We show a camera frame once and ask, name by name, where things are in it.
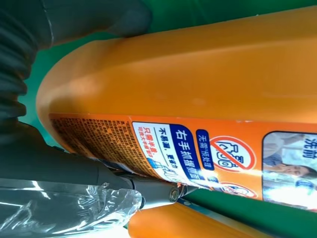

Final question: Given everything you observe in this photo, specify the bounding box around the clear plastic film wrap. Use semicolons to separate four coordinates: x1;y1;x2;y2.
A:
0;178;143;238

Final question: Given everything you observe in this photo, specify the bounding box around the green table mat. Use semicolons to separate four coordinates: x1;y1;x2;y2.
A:
18;0;317;238

